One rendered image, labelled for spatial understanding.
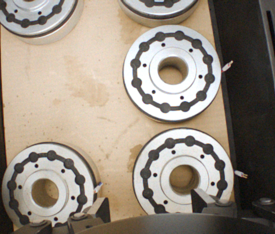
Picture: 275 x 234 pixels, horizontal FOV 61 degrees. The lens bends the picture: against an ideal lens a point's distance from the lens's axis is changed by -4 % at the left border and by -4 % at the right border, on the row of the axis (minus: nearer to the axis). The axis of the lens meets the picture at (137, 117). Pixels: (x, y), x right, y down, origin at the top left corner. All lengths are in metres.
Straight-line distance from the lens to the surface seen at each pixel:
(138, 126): 0.28
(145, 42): 0.26
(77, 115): 0.29
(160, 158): 0.25
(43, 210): 0.27
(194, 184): 0.27
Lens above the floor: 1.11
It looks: 85 degrees down
